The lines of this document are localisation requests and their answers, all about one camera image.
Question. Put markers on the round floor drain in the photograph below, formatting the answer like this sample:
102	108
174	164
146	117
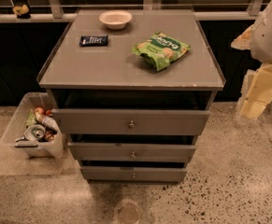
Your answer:
128	213

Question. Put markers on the grey bottom drawer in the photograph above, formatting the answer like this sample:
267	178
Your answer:
133	174

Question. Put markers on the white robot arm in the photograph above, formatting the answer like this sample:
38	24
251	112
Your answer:
258	40

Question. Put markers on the grey drawer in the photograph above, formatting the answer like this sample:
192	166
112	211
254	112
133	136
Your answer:
131	121
131	152
133	174

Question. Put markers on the plastic bottle in bin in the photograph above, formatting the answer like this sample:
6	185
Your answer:
47	121

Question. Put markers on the crushed metal can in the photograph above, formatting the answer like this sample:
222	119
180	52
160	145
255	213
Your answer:
34	132

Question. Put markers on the dark blue snack bar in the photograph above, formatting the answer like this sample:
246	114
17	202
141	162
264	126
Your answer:
93	40

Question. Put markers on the green chip bag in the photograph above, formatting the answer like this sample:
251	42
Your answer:
160	50

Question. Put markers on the grey drawer cabinet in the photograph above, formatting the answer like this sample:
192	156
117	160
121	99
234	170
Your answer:
113	77

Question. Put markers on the clear plastic bin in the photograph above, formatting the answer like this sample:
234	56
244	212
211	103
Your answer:
52	144

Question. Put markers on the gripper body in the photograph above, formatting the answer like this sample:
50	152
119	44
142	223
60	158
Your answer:
268	39

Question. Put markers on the red apple in bin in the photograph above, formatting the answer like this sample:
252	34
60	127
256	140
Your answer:
39	110

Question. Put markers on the yellow black toy figure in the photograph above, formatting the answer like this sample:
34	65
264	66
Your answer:
22	12

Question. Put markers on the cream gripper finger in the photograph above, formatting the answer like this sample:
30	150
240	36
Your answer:
249	109

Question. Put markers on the grey top drawer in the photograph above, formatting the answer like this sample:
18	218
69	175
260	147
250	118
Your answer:
131	121

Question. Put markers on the white paper bowl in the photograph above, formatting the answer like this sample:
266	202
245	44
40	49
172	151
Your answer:
115	19

